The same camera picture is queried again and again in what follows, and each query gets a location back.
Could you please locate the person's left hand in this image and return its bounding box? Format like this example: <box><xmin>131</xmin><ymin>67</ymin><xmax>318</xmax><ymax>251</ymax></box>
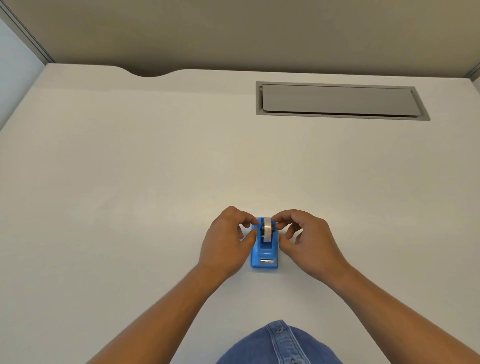
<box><xmin>198</xmin><ymin>206</ymin><xmax>260</xmax><ymax>283</ymax></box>

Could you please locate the person's right forearm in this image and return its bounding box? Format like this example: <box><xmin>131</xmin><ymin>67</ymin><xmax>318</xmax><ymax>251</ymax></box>
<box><xmin>330</xmin><ymin>262</ymin><xmax>480</xmax><ymax>364</ymax></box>

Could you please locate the person's right hand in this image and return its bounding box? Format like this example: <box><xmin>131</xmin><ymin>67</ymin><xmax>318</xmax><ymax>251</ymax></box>
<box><xmin>271</xmin><ymin>209</ymin><xmax>354</xmax><ymax>288</ymax></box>

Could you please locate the person's left forearm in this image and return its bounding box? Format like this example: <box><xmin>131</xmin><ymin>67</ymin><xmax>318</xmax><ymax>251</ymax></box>
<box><xmin>86</xmin><ymin>262</ymin><xmax>227</xmax><ymax>364</ymax></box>

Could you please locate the grey desk cable tray lid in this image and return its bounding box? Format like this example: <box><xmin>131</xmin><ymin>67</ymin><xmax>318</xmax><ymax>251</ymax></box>
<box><xmin>256</xmin><ymin>81</ymin><xmax>431</xmax><ymax>121</ymax></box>

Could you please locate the blue tape dispenser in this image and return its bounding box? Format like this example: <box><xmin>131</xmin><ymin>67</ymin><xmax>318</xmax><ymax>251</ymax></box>
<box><xmin>250</xmin><ymin>217</ymin><xmax>280</xmax><ymax>270</ymax></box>

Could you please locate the blue denim shirt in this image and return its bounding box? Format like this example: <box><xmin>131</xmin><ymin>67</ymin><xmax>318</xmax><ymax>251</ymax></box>
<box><xmin>217</xmin><ymin>320</ymin><xmax>344</xmax><ymax>364</ymax></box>

